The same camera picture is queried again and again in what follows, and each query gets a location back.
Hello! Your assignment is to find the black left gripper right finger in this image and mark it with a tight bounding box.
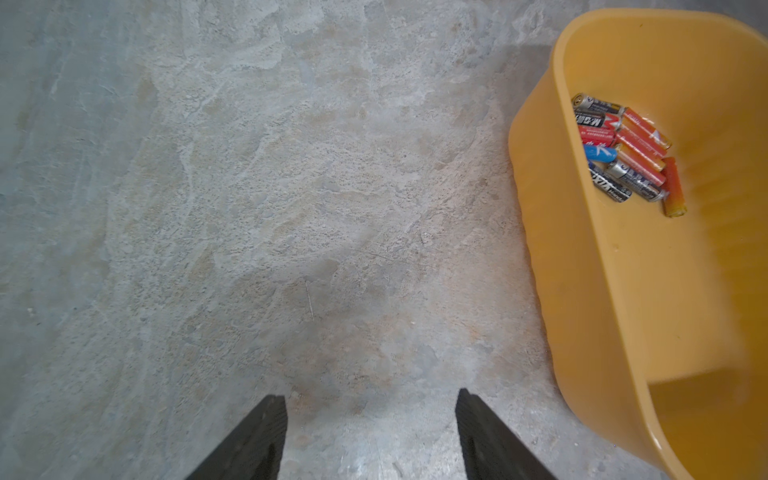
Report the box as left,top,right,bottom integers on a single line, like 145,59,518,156
455,388,556,480

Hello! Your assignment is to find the blue battery in box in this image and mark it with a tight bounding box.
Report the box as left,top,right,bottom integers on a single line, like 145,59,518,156
583,145,618,164

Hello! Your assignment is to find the silver black battery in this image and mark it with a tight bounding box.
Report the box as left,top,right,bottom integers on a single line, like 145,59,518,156
604,160,668,202

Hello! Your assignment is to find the dark grey battery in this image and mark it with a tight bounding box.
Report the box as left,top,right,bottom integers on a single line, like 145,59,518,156
572,93,625,116

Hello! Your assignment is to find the red orange battery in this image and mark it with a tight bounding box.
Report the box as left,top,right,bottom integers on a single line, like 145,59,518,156
616,145,666,187

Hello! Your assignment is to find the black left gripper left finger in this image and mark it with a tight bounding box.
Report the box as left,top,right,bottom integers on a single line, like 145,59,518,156
187,395,288,480

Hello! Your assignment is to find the yellow plastic storage box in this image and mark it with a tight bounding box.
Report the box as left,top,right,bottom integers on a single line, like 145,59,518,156
508,9,767,479

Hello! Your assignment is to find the red white battery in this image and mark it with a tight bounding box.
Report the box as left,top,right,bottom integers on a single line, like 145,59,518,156
622,107,672,152

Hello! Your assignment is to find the red battery in box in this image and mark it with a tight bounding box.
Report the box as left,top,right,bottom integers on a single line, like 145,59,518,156
578,125,617,147

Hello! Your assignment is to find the red battery lying bottom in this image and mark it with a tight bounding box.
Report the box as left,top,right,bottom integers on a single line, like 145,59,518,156
662,157,687,218

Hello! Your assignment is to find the blue black AAA battery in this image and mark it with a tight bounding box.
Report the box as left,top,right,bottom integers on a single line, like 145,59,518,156
588,162,632,203

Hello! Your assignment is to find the black red battery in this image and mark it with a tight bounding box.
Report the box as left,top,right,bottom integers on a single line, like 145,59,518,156
574,110,621,131

